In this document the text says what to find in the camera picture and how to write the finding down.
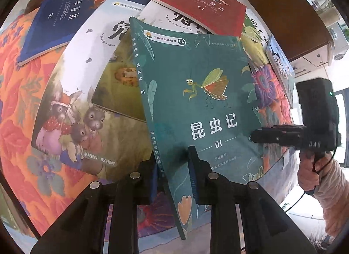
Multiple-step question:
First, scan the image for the teal mantis book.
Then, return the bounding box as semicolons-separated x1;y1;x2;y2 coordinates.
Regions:
129;16;266;240

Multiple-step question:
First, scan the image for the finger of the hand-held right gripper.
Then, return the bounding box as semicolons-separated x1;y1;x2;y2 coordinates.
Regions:
250;124;309;150

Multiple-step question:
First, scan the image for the brown wooden cabinet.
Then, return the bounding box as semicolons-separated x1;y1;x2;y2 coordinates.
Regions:
244;0;336;63

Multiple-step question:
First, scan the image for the white book with dressed rabbits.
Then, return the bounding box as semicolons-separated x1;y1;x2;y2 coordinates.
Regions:
31;0;153;182

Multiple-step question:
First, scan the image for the light blue picture book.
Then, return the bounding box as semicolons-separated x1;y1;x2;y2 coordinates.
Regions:
266;34;296;110

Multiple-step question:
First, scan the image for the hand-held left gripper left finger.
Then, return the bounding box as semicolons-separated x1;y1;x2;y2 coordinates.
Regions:
30;158;169;254

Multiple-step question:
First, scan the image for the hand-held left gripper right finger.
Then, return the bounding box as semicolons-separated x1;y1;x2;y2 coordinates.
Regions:
188;145;318;254

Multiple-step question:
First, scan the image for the navy blue book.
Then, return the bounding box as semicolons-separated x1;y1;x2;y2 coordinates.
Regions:
18;0;153;66

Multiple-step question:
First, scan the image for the red book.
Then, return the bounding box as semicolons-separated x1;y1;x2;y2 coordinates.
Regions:
144;0;247;37

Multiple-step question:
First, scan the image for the person's right hand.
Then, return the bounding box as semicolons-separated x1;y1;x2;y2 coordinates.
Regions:
297;152;335;193

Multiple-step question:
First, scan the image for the white book with yellowish picture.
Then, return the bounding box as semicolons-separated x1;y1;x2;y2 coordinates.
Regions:
240;11;272;65
91;1;216;123

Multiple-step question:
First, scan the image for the floral orange mat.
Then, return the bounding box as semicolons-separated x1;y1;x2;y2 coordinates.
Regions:
0;0;300;254

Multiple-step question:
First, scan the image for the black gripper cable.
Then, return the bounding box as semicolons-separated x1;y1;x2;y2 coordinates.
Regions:
284;132;342;212

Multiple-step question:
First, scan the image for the person's right forearm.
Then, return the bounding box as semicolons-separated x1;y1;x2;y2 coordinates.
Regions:
313;158;349;239

